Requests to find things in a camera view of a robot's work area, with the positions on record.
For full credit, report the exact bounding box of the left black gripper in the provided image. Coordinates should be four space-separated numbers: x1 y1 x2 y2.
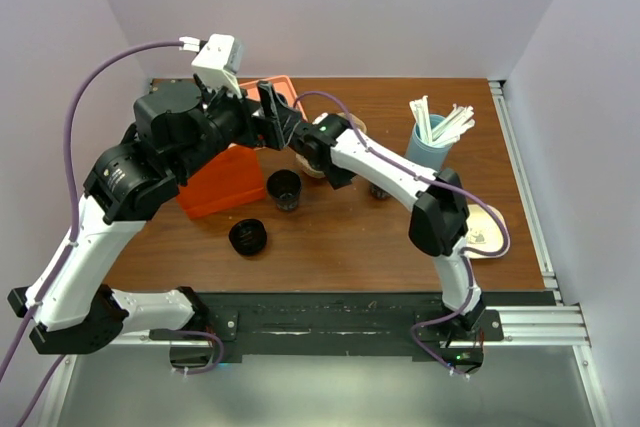
174 74 303 180

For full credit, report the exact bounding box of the cardboard cup carrier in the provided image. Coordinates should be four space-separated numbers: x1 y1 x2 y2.
295 112 367 178

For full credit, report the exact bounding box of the orange paper bag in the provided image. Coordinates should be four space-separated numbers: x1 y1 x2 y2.
177 145 266 219

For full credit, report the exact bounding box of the dark coffee cup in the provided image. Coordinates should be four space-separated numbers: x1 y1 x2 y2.
369 183 390 200
266 169 302 212

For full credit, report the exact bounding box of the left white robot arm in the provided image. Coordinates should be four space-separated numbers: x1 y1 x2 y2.
8 79 303 355

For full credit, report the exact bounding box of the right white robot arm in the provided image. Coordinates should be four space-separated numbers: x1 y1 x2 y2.
285 114 485 340

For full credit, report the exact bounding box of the pink plastic tray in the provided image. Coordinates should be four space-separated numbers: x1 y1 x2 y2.
234 75 301 113

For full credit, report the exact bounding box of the black cup lid on table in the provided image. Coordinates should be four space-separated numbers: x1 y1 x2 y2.
228 218 268 256

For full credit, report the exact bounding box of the light blue straw holder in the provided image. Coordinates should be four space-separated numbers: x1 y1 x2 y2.
404 123 453 171

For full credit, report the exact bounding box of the white wrapped straws bundle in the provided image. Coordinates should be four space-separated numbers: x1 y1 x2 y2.
409 96 475 149

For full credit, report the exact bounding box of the white panda dish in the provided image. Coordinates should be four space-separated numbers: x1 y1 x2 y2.
465 204 510 259

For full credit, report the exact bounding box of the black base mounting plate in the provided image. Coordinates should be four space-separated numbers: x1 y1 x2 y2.
149 291 501 373

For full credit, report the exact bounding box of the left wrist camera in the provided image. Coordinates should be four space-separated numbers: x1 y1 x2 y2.
179 34 244 97

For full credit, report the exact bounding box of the aluminium frame rail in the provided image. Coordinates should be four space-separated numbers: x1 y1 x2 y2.
488 80 564 305

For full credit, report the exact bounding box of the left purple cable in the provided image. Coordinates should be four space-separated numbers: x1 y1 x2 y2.
0 39 201 427

